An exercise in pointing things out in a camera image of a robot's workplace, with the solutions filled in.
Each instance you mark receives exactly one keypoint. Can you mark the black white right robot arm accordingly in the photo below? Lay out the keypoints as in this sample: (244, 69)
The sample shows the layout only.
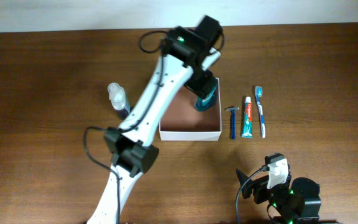
(297, 201)

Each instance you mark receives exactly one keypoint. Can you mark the white cardboard box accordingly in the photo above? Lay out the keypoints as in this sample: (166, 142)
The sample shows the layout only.
(182, 122)

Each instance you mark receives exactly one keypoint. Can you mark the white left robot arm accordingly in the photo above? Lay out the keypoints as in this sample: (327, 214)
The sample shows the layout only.
(185, 58)

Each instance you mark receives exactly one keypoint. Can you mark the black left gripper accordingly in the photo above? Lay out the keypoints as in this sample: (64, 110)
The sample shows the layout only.
(204, 90)

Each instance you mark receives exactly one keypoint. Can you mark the blue disposable razor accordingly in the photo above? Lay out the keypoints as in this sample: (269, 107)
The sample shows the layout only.
(232, 110)

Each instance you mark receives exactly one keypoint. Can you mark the Colgate toothpaste tube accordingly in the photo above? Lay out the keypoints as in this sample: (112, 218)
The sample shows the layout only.
(247, 124)

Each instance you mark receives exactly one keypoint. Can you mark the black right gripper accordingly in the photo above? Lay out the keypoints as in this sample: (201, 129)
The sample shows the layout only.
(253, 189)

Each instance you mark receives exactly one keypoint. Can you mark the blue white toothbrush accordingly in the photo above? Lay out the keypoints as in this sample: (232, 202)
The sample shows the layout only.
(258, 94)

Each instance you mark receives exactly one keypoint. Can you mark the blue Listerine mouthwash bottle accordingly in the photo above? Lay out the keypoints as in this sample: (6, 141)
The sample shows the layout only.
(202, 104)

